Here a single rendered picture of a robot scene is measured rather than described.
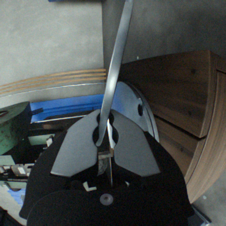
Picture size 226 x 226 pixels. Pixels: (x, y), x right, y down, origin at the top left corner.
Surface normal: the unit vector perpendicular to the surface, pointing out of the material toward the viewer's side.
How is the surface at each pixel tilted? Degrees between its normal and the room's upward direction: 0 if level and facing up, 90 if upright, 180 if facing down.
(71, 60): 90
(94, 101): 90
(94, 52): 90
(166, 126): 0
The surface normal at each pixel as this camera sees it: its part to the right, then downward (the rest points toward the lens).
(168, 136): -0.96, 0.12
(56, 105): 0.29, 0.29
